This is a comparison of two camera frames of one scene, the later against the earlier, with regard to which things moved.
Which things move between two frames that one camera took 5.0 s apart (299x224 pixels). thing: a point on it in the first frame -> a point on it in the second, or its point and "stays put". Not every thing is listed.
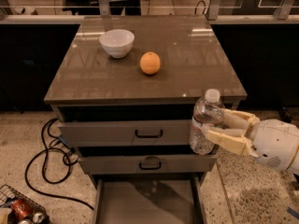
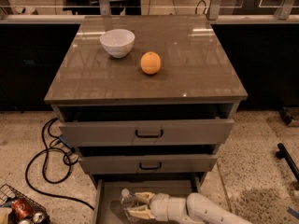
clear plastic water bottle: x=207 y=111 -> x=126 y=200
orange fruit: x=149 y=63 stays put
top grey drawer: x=120 y=133 stays put
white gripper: x=273 y=144 -> x=161 y=206
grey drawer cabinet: x=123 y=94 stays put
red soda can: x=21 y=209 stays put
